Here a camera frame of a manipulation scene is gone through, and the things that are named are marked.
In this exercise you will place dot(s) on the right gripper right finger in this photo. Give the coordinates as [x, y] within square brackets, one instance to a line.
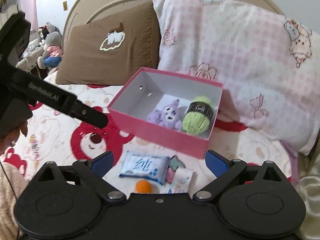
[227, 174]

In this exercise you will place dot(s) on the blue wet wipes pack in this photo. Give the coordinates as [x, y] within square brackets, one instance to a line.
[145, 166]

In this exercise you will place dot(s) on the purple plush toy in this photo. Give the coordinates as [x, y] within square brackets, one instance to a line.
[167, 117]

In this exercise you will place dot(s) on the pink cardboard box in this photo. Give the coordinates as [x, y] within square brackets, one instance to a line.
[153, 104]

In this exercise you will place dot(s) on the green yarn ball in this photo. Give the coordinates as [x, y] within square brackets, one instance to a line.
[198, 116]

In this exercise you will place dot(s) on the bedside table with cloth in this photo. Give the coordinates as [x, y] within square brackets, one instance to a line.
[34, 50]

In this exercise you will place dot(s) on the pink curtain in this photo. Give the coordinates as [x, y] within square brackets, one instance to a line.
[29, 8]

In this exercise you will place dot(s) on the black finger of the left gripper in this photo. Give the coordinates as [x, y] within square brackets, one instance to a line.
[90, 114]

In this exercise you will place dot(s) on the orange ball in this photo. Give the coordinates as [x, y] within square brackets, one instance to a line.
[143, 187]

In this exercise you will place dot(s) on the beige sleeve forearm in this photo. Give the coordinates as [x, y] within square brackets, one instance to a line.
[12, 184]

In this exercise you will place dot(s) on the white cabinet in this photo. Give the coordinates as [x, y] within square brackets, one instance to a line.
[7, 10]

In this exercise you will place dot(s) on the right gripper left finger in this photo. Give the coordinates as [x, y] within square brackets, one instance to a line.
[91, 174]

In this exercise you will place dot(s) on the pink checkered pillow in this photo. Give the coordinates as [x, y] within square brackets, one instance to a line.
[268, 64]

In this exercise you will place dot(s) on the grey plush toy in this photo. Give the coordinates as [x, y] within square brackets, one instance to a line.
[52, 54]

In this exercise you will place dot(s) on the olive satin quilt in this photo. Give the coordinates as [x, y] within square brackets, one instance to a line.
[308, 188]

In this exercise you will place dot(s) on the person's left hand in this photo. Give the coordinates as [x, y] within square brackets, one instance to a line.
[12, 137]

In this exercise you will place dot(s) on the small white tissue pack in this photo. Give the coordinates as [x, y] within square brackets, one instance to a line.
[179, 180]

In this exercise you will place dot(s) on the brown pillow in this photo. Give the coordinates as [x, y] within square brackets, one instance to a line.
[111, 50]

